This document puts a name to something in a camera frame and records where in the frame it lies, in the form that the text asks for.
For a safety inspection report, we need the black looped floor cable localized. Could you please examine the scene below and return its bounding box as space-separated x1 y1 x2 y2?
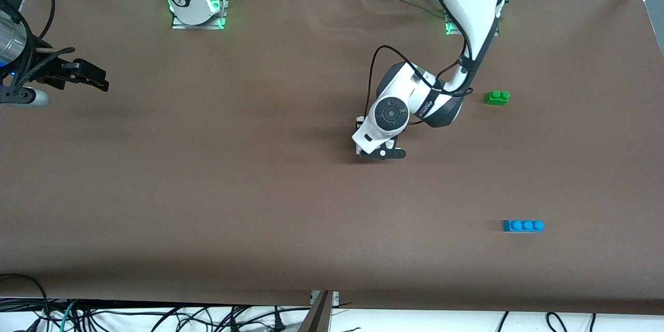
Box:
0 273 51 322

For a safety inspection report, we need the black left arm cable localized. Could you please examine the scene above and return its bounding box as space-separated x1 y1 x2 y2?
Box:
365 44 474 128

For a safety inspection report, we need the brown table cover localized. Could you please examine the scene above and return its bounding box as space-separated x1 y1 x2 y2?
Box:
0 0 664 317

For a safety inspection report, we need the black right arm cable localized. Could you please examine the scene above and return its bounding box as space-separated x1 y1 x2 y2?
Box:
0 0 57 89

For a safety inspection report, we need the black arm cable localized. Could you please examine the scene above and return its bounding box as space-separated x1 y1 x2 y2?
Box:
365 44 474 128
0 0 57 89

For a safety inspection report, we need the grey metal post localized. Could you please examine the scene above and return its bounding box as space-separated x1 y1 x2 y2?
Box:
298 292 333 332

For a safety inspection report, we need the small metal clamp bracket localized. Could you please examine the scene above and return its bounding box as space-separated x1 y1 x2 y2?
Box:
310 290 340 306

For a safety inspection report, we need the teal floor cable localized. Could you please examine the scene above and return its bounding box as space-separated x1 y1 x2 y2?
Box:
59 299 79 332

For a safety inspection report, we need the blue toy block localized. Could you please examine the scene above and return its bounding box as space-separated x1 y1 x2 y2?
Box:
502 219 545 233

